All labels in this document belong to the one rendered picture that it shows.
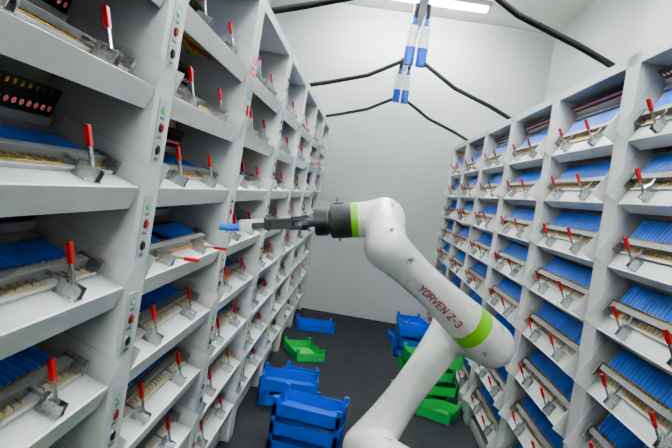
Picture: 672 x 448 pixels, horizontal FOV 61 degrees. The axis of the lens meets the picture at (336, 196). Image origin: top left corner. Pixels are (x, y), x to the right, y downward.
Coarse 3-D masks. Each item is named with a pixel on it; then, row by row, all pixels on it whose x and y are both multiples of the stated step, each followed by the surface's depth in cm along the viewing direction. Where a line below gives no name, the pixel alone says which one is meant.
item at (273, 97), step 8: (256, 72) 184; (256, 80) 189; (264, 80) 203; (272, 80) 228; (256, 88) 194; (264, 88) 204; (272, 88) 228; (264, 96) 210; (272, 96) 221; (280, 96) 245; (272, 104) 228; (280, 104) 242
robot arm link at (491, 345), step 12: (480, 324) 143; (492, 324) 145; (468, 336) 143; (480, 336) 143; (492, 336) 144; (504, 336) 146; (468, 348) 145; (480, 348) 144; (492, 348) 144; (504, 348) 146; (480, 360) 147; (492, 360) 146; (504, 360) 147
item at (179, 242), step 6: (192, 234) 165; (198, 234) 169; (204, 234) 173; (168, 240) 144; (174, 240) 148; (180, 240) 151; (186, 240) 155; (204, 240) 171; (150, 246) 131; (156, 246) 134; (162, 246) 136; (168, 246) 141; (174, 246) 146; (180, 246) 151; (150, 252) 130; (156, 252) 134; (174, 252) 142; (156, 258) 130
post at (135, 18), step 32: (96, 0) 106; (128, 0) 105; (128, 32) 105; (160, 32) 105; (64, 96) 106; (96, 96) 106; (160, 96) 108; (96, 128) 106; (128, 128) 106; (160, 160) 113; (96, 224) 106; (128, 224) 106; (128, 256) 106; (128, 288) 108; (96, 320) 106; (128, 352) 113; (96, 416) 106
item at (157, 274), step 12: (180, 216) 176; (192, 228) 176; (204, 228) 176; (216, 240) 175; (180, 252) 149; (192, 252) 155; (216, 252) 172; (156, 264) 129; (180, 264) 138; (192, 264) 150; (204, 264) 164; (156, 276) 123; (168, 276) 132; (180, 276) 144; (144, 288) 118
